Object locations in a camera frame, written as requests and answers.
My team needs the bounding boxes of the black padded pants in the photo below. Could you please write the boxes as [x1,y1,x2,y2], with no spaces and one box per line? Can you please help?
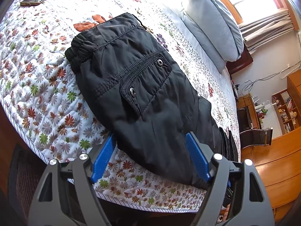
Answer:
[65,13,238,189]

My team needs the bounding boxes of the right hand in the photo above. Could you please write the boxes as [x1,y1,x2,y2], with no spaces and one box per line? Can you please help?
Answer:
[221,204,230,221]

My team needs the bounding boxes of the black office chair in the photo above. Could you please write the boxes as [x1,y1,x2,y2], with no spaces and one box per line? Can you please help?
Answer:
[237,107,274,149]

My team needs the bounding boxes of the wooden desk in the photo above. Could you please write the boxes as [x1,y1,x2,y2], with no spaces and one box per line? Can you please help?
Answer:
[237,93,261,133]

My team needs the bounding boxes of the floral quilted bedspread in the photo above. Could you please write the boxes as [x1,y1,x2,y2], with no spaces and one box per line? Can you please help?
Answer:
[1,0,241,213]

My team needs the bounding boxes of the dark wooden headboard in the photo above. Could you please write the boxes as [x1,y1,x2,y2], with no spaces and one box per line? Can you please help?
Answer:
[177,0,254,76]

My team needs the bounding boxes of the beige curtain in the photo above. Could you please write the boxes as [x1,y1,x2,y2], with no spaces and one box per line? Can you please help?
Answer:
[239,9,294,54]

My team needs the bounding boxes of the grey folded duvet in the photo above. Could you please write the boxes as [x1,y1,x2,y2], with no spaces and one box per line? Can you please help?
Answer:
[181,0,244,73]

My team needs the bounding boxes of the wooden wall shelf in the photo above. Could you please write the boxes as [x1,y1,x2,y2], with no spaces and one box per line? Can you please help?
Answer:
[271,89,300,135]

